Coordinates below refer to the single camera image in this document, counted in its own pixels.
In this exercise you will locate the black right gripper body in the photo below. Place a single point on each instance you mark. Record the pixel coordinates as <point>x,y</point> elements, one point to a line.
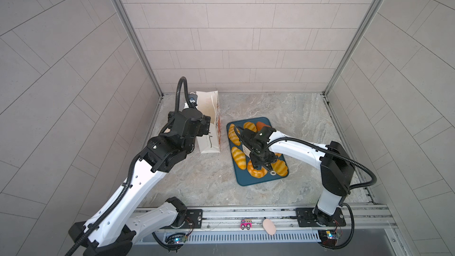
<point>258,159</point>

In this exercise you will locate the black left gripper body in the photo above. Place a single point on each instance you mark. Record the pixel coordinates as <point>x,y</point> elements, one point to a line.
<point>201,128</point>

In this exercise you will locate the ring donut bread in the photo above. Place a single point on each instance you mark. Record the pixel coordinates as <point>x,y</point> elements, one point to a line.
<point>256,173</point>

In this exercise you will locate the yellow croissant tray corner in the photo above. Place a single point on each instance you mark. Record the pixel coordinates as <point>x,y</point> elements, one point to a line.
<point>280,168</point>

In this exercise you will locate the floral paper bag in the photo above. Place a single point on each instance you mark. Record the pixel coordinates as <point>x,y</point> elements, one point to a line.
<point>208,104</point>

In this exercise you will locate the steel tongs cream tips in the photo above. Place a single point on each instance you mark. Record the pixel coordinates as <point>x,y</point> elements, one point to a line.
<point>268,166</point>

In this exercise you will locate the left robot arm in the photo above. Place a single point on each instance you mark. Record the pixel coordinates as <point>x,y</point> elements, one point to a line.
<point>112,231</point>

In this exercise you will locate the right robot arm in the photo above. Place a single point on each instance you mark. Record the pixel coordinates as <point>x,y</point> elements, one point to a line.
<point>339,173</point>

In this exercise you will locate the orange triangular bread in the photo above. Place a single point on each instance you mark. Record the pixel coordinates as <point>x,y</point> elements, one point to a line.
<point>262,127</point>

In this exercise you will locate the yellow croissant near bag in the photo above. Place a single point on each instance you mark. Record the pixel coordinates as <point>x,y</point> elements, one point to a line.
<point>233,137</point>

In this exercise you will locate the teal plastic tray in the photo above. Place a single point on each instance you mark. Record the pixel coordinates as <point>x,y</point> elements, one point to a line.
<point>245,173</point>

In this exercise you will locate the long yellow striped croissant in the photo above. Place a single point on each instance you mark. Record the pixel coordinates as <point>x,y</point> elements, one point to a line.
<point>239,158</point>

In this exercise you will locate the small yellow striped bun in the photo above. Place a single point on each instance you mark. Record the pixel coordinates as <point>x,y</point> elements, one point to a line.
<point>250,126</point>

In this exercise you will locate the pink toy truck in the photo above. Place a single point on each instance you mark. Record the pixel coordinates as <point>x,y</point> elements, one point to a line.
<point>246,224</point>

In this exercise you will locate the pink oval toy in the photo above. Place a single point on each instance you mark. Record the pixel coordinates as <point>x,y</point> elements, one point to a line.
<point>269,227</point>

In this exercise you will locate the right green circuit board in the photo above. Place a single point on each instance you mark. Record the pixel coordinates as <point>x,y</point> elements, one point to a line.
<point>329,238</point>

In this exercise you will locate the green circuit board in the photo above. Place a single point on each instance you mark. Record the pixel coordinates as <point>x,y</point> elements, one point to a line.
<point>329,238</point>
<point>176,239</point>

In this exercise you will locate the left green circuit board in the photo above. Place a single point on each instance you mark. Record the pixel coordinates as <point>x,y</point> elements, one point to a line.
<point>176,239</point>

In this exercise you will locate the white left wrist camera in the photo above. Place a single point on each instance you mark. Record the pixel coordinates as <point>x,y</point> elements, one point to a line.
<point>192,97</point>

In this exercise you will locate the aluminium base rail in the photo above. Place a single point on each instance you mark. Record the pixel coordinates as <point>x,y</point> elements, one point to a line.
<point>276,224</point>

